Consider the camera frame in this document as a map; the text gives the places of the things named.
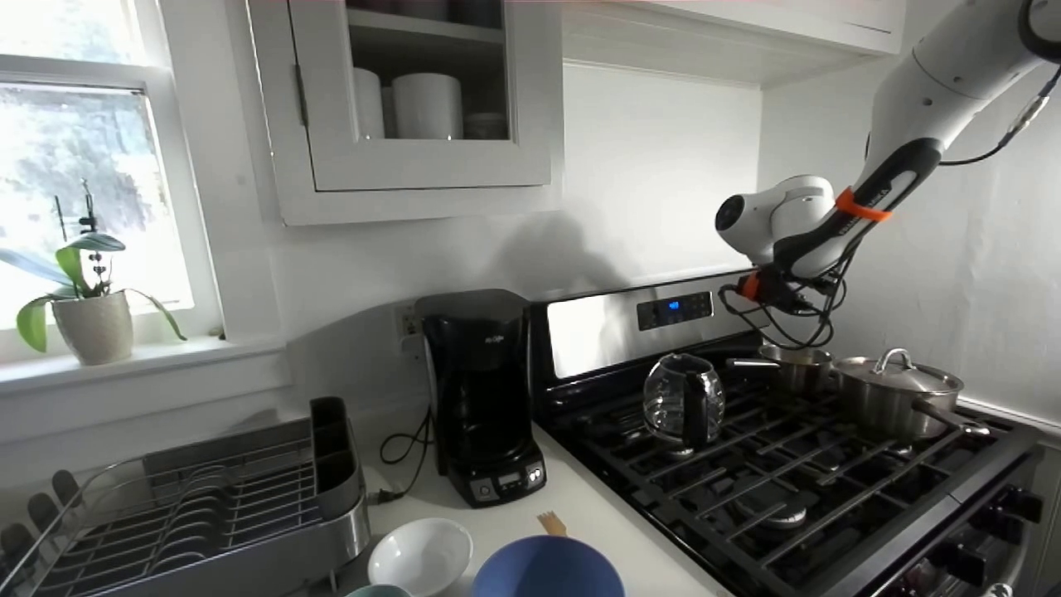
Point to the small wooden piece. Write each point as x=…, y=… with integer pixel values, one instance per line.
x=550, y=526

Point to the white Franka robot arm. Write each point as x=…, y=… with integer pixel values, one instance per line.
x=799, y=232

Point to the lidded steel saucepan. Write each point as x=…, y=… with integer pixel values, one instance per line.
x=901, y=398

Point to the potted orchid plant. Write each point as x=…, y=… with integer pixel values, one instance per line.
x=89, y=312

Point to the white mug in cabinet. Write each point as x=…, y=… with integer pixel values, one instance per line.
x=430, y=106

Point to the white ceramic bowl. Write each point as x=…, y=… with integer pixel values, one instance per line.
x=422, y=559

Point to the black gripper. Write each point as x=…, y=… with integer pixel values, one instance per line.
x=792, y=295

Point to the black coffee maker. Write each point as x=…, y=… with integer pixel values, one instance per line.
x=477, y=371

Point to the small open steel pot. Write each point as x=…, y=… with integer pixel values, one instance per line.
x=788, y=369

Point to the teal cup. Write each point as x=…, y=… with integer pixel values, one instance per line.
x=380, y=592

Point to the stainless gas stove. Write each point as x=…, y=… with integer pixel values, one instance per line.
x=792, y=498

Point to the blue bowl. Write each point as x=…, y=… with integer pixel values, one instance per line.
x=548, y=568

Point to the metal dish drying rack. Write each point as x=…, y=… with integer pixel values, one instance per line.
x=245, y=515

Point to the white wall cabinet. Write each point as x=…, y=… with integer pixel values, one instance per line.
x=504, y=54

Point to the glass coffee carafe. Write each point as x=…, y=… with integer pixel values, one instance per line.
x=685, y=401

